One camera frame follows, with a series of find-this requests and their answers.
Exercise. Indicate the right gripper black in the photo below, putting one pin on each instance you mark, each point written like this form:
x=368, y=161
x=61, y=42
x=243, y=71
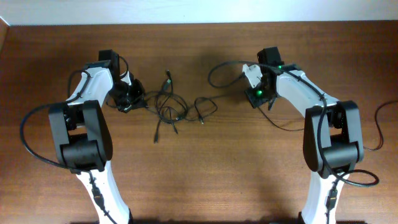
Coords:
x=255, y=100

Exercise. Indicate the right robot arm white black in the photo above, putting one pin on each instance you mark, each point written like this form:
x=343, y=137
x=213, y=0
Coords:
x=332, y=138

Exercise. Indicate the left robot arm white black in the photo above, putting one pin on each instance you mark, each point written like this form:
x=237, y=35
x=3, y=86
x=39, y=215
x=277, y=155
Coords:
x=81, y=136

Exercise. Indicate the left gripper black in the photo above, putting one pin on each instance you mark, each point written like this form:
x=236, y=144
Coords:
x=137, y=102

